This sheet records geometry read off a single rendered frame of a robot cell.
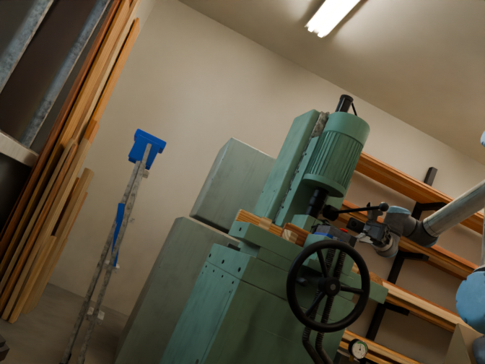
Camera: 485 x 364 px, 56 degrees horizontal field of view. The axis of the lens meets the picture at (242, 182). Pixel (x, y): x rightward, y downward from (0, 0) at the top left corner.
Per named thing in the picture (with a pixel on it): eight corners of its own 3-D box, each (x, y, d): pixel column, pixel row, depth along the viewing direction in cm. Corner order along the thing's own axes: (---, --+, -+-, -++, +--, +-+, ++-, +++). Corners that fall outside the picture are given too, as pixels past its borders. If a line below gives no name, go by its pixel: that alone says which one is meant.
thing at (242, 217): (236, 220, 169) (240, 210, 170) (234, 219, 171) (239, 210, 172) (378, 288, 185) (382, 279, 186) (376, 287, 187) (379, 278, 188)
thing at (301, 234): (279, 238, 165) (286, 222, 166) (278, 238, 166) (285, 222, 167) (333, 264, 170) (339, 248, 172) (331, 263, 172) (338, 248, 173)
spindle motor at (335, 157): (313, 178, 171) (343, 107, 176) (294, 181, 188) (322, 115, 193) (351, 198, 175) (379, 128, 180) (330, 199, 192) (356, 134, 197)
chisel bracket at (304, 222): (299, 235, 172) (308, 214, 173) (286, 232, 185) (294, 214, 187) (315, 243, 174) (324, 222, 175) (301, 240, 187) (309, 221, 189)
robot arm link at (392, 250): (382, 234, 200) (373, 255, 198) (375, 225, 190) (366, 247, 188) (403, 241, 195) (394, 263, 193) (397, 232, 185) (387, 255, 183)
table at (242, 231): (250, 240, 145) (258, 222, 146) (226, 234, 174) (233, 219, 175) (400, 310, 159) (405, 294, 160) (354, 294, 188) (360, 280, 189)
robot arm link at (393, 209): (407, 215, 201) (396, 240, 198) (385, 203, 199) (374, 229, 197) (419, 214, 192) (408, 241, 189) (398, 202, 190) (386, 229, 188)
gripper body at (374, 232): (387, 222, 171) (393, 232, 181) (365, 216, 176) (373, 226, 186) (380, 240, 170) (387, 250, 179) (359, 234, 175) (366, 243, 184)
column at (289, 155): (247, 256, 190) (312, 107, 202) (233, 251, 211) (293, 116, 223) (293, 277, 195) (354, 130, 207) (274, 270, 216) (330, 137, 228)
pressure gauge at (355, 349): (347, 360, 155) (356, 337, 157) (341, 357, 159) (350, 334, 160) (362, 367, 157) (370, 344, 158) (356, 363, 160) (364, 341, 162)
